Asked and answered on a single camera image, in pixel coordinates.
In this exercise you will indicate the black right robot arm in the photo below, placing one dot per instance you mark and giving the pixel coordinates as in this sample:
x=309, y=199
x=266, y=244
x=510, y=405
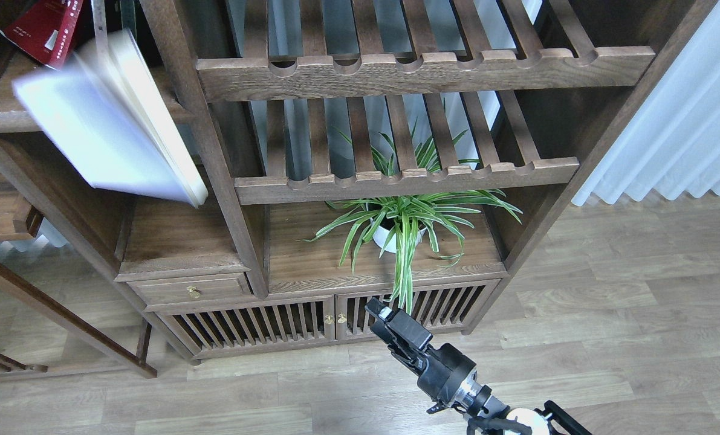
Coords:
x=491, y=416

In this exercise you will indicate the green spider plant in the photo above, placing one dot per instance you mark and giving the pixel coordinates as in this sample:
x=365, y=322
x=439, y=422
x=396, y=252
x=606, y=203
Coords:
x=436, y=209

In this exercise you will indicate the maroon book with white characters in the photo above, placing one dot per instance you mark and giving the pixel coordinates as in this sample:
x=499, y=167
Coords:
x=99, y=20

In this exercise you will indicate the white plant pot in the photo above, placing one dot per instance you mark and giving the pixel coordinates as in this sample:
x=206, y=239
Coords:
x=394, y=236

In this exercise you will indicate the green upright book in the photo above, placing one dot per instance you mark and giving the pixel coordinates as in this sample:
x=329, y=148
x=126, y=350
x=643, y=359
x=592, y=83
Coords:
x=128, y=16

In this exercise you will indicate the brass drawer knob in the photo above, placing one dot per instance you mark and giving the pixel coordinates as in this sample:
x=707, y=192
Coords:
x=193, y=292

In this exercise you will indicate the red paperback book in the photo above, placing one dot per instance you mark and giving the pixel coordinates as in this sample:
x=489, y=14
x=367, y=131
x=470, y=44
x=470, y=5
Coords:
x=46, y=31

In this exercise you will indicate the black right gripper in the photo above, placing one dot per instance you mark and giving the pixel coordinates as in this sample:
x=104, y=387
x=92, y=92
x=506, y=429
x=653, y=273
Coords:
x=445, y=375

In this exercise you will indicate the dark wooden bookshelf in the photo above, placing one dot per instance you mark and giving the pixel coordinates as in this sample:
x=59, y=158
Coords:
x=330, y=100

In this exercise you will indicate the white and purple book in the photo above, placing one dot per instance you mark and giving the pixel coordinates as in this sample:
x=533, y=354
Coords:
x=104, y=112

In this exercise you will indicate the white curtain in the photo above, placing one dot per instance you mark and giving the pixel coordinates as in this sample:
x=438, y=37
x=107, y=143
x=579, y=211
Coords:
x=672, y=145

